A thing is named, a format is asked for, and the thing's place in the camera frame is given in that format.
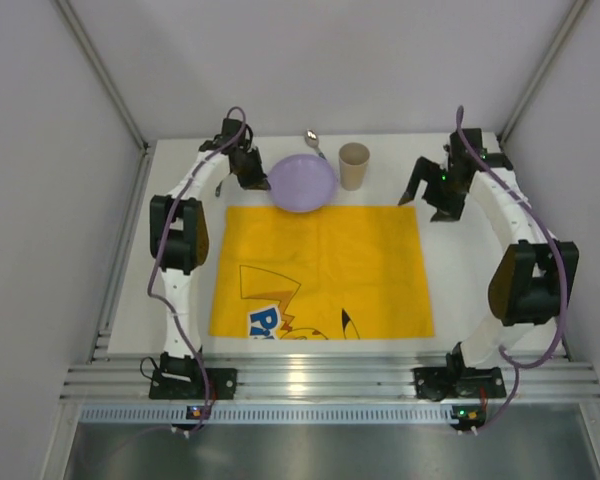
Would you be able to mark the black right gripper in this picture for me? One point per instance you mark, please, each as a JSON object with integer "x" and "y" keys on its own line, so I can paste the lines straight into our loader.
{"x": 438, "y": 191}

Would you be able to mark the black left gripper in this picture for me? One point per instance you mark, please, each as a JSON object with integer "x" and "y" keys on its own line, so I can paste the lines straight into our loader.
{"x": 249, "y": 172}

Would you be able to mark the purple plastic plate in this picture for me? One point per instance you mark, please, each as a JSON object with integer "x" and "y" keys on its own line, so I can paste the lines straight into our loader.
{"x": 302, "y": 183}

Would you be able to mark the beige paper cup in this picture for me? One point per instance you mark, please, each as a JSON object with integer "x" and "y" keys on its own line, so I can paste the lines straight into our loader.
{"x": 353, "y": 161}

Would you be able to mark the yellow pikachu cloth placemat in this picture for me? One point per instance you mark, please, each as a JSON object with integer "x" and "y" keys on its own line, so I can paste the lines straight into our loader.
{"x": 338, "y": 273}

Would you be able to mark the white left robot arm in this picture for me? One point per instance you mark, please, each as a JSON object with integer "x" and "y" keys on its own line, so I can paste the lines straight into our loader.
{"x": 179, "y": 244}

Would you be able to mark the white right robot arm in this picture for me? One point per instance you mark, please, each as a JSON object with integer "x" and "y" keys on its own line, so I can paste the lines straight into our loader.
{"x": 531, "y": 285}

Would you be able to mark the metal spoon teal handle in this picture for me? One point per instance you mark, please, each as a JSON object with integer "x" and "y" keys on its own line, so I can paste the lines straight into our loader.
{"x": 312, "y": 140}

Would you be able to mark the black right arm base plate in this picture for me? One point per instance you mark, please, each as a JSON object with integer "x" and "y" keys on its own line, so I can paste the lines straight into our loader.
{"x": 440, "y": 383}

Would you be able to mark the right aluminium frame post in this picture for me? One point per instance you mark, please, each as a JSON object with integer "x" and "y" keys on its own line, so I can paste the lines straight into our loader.
{"x": 558, "y": 41}

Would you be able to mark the aluminium frame post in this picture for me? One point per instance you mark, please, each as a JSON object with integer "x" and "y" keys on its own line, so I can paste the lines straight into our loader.
{"x": 558, "y": 41}
{"x": 88, "y": 49}

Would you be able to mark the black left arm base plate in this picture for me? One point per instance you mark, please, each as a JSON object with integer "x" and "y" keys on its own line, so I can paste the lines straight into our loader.
{"x": 169, "y": 386}

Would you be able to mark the left aluminium frame post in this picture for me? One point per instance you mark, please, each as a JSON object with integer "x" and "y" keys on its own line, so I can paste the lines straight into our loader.
{"x": 88, "y": 49}

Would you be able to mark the aluminium mounting rail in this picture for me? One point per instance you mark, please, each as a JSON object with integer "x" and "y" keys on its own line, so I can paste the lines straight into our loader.
{"x": 318, "y": 377}

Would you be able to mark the slotted grey cable duct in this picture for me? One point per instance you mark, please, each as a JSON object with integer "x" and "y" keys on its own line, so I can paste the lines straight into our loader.
{"x": 292, "y": 414}

